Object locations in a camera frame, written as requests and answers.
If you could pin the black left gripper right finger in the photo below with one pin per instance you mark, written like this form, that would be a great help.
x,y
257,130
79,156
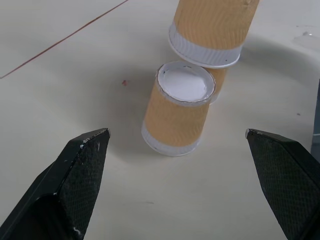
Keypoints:
x,y
282,175

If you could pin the brown ripple paper cup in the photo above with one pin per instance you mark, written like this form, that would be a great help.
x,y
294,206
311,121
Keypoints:
x,y
212,27
175,120
219,82

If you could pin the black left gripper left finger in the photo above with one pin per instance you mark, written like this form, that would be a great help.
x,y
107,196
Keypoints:
x,y
75,180

